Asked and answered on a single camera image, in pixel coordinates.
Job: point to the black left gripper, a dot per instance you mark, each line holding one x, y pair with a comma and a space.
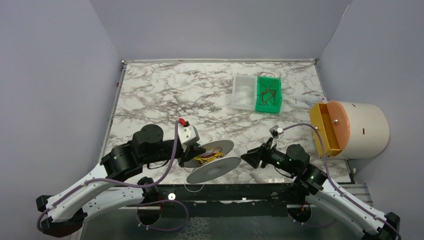
189, 151

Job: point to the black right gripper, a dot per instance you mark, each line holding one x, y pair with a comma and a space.
263, 156

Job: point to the white perforated filament spool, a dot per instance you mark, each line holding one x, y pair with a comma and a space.
217, 161

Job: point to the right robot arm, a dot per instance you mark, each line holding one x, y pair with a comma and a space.
315, 187

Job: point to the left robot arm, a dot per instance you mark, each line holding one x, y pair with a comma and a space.
105, 188

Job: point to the white translucent plastic bin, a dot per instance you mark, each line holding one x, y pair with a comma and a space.
244, 92

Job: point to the green plastic bin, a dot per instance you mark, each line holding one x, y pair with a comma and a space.
269, 95

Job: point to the white paper label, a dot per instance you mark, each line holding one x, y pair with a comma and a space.
307, 101

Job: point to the white and orange cylinder container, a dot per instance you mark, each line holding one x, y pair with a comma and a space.
349, 130

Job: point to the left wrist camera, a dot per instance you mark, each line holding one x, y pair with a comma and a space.
188, 135

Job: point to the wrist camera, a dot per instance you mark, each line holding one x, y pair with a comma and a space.
188, 135
276, 133

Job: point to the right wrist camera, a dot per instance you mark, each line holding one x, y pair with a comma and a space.
276, 133

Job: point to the black mounting rail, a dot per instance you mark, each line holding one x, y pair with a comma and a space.
223, 200

